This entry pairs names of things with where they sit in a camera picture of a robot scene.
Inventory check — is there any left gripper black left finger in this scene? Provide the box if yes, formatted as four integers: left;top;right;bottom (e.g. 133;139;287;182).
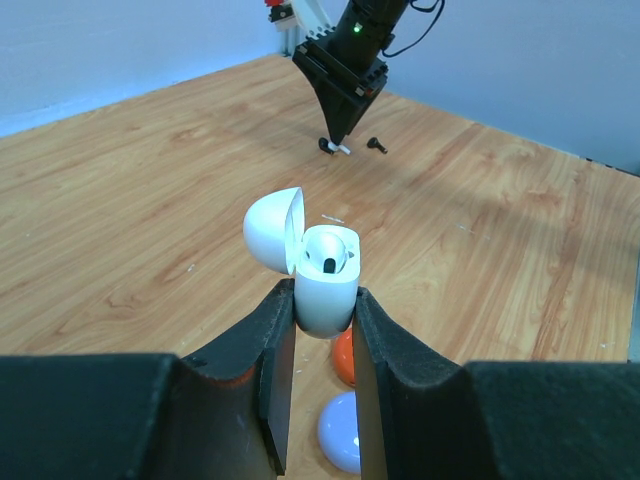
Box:
1;279;296;479

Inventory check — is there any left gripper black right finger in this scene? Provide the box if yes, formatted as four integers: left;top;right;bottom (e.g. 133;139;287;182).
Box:
353;289;639;479

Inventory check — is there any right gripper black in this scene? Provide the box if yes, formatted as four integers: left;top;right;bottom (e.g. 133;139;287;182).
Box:
292;1;440;145

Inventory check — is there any white earbud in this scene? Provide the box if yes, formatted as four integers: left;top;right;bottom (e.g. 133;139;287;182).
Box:
328;142;351;155
304;231;348;274

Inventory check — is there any purple round charging case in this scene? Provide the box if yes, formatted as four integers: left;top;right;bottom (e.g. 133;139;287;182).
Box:
317;391;361;475

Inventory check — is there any orange round charging case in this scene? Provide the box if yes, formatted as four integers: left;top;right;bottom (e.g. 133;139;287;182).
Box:
332;327;355;387

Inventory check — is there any white round charging case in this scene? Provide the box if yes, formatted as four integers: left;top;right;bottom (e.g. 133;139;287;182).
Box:
243;187;361;339

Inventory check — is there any black earbud upper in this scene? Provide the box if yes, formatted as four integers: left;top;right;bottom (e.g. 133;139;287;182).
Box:
318;137;334;155

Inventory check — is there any black earbud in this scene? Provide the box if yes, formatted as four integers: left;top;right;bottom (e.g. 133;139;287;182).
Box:
366;137;388;154
318;137;334;155

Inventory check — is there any black earbud lower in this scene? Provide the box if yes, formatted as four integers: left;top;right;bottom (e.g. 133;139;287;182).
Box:
366;137;388;154

